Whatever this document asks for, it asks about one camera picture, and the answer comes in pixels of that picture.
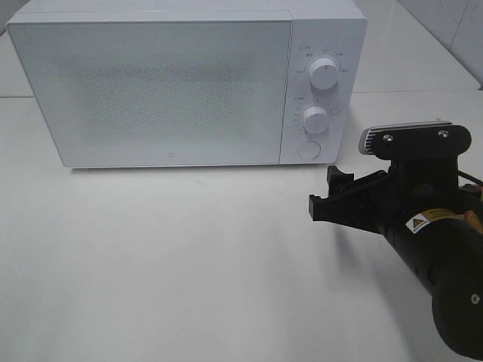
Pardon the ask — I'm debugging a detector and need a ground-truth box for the white upper dial knob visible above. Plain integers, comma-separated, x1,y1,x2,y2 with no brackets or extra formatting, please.
306,55,340,91

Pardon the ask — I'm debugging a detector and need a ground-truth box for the white microwave oven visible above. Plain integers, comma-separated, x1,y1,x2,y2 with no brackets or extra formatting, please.
6,1,368,168

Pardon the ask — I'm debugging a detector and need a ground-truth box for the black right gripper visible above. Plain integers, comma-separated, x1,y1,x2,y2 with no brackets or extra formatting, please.
309,157,464,241

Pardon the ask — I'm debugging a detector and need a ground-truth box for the white lower dial knob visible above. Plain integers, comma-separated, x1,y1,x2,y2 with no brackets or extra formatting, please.
302,106,330,134

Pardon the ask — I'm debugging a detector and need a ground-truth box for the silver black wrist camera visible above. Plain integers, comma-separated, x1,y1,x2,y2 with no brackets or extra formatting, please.
358,121,472,161

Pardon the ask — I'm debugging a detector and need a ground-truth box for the round white door button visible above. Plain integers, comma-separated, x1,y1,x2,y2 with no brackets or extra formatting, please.
297,141,321,160

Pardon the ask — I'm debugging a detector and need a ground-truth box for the white microwave door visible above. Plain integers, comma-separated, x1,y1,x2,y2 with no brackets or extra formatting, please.
8,21,291,168

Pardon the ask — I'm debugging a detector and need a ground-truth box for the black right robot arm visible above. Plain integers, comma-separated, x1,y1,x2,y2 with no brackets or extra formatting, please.
309,155,482,360

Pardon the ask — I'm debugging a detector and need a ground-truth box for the white dial knob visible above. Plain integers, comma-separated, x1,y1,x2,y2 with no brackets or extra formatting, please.
306,55,340,91
302,106,330,134

